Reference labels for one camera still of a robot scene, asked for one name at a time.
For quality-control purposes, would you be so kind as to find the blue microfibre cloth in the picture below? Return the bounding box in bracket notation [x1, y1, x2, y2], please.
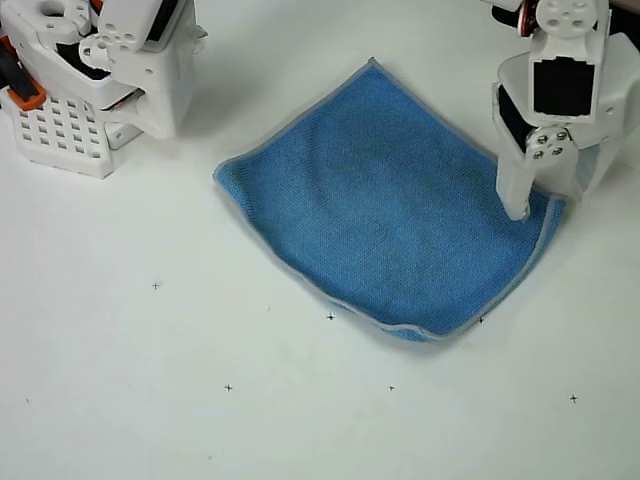
[212, 56, 569, 345]

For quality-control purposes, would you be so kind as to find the white perforated arm base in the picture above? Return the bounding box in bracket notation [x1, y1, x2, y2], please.
[0, 87, 146, 180]

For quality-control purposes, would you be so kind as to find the orange and black clamp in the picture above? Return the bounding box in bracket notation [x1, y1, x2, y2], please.
[0, 35, 47, 110]

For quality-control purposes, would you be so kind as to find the red black white servo cable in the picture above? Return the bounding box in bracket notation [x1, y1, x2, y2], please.
[517, 0, 540, 39]

